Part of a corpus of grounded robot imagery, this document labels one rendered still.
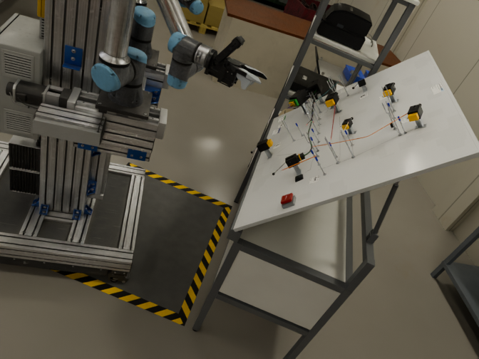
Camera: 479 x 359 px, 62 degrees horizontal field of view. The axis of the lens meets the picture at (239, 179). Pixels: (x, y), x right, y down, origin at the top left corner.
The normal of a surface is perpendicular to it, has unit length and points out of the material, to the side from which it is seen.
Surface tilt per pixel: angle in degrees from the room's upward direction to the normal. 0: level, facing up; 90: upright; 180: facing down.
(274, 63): 90
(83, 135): 90
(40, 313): 0
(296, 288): 90
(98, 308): 0
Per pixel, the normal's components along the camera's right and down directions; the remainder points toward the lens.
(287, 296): -0.22, 0.55
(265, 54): 0.09, 0.65
